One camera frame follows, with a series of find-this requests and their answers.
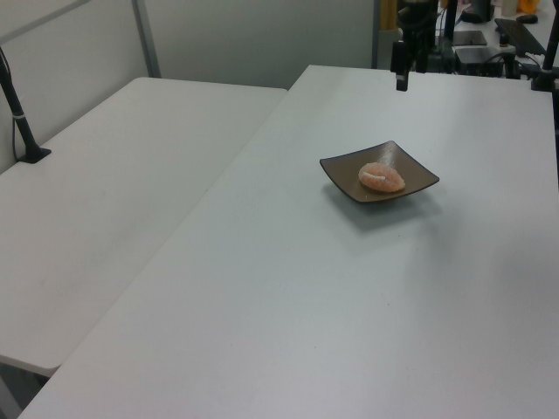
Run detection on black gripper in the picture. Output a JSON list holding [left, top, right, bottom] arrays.
[[390, 0, 439, 93]]

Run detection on square brown ceramic plate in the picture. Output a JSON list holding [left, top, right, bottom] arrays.
[[319, 140, 440, 204]]

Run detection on thin black vertical stand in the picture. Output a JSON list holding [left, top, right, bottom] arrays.
[[445, 0, 459, 45]]

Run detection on grey flat tray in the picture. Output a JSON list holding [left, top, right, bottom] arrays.
[[452, 30, 488, 47]]

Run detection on black electronics box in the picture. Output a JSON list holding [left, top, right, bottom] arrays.
[[453, 45, 525, 79]]

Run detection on black keyboard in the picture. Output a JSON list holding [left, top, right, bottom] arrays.
[[493, 17, 548, 56]]

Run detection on black pole with table clamp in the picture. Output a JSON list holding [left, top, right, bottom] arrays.
[[529, 25, 559, 93]]

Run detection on black pole with flat base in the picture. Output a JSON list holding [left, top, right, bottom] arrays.
[[0, 43, 52, 165]]

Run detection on grey partition end post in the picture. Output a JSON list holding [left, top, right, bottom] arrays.
[[371, 0, 383, 70]]

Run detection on grey partition corner post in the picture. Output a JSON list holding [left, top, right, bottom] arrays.
[[130, 0, 162, 80]]

